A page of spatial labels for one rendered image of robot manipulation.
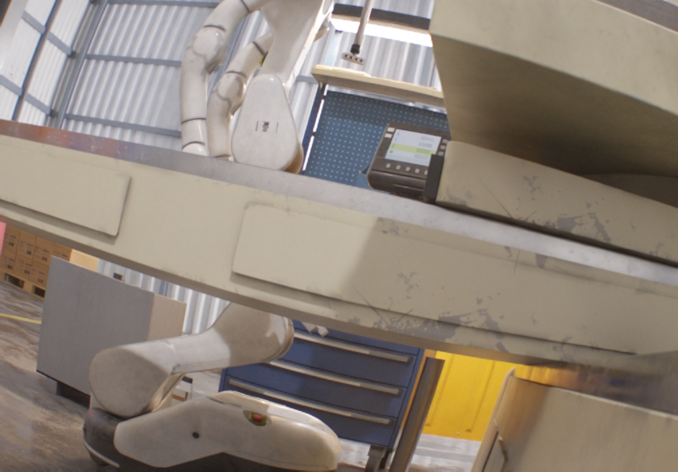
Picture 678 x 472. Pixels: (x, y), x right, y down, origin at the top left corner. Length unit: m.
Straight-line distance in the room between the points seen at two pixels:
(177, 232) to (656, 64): 0.56
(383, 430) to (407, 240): 2.97
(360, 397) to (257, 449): 1.88
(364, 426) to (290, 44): 1.96
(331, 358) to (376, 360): 0.18
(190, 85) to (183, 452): 0.85
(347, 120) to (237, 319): 2.47
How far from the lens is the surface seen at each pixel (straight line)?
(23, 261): 10.12
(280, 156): 2.28
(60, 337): 3.51
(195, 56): 2.19
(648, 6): 0.93
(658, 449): 0.33
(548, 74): 0.87
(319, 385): 3.97
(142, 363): 2.28
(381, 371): 3.93
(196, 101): 2.18
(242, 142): 2.30
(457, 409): 5.06
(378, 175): 3.21
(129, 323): 3.37
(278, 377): 4.01
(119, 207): 1.06
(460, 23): 0.86
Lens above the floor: 0.58
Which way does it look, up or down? 6 degrees up
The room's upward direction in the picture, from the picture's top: 14 degrees clockwise
